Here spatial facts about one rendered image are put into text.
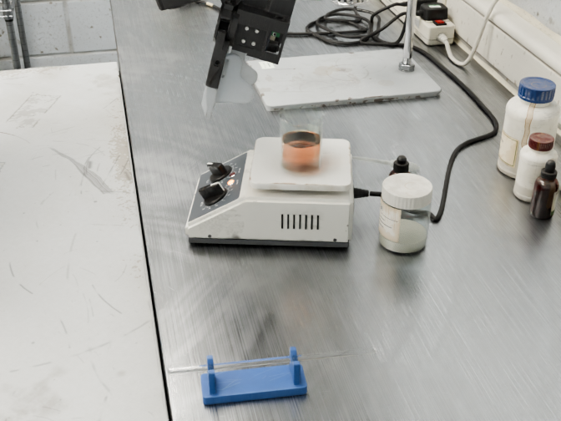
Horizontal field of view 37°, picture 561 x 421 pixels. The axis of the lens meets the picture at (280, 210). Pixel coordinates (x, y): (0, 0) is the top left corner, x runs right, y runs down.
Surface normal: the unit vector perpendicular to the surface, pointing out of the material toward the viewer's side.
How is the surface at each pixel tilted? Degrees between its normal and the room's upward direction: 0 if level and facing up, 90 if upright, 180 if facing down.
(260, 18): 90
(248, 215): 90
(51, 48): 90
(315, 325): 0
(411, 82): 0
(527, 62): 90
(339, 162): 0
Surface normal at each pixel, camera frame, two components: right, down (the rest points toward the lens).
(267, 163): 0.00, -0.85
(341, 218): -0.05, 0.53
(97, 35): 0.22, 0.51
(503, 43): -0.98, 0.11
